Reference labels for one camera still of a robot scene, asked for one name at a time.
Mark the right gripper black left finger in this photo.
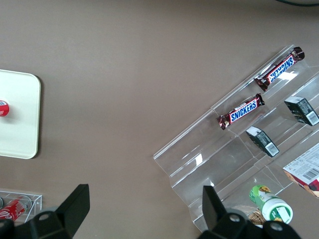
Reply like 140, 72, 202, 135
14, 184, 90, 239

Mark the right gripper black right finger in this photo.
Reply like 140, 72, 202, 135
199, 185, 265, 239

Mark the deep tan wicker basket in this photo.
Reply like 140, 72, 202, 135
234, 204, 266, 229

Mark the beige plastic tray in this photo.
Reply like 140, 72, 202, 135
0, 69, 41, 159

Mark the clear acrylic bottle rack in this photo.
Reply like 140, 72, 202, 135
0, 190, 42, 224

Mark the red cola bottle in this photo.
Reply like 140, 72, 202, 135
0, 196, 31, 222

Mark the green white plastic bottle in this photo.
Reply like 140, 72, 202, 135
249, 184, 293, 224

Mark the clear acrylic stepped stand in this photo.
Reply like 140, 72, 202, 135
153, 44, 319, 232

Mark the small black barcode box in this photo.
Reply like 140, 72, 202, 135
246, 125, 280, 157
284, 96, 319, 126

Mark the white orange barcode carton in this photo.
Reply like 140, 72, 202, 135
283, 146, 319, 198

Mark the brown Snickers bar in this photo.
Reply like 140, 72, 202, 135
254, 46, 306, 92
216, 93, 265, 130

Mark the red white yogurt cup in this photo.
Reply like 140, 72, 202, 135
0, 99, 10, 117

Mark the brown table cover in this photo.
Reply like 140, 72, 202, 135
0, 0, 319, 239

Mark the black cable loop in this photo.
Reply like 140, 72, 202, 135
275, 0, 319, 7

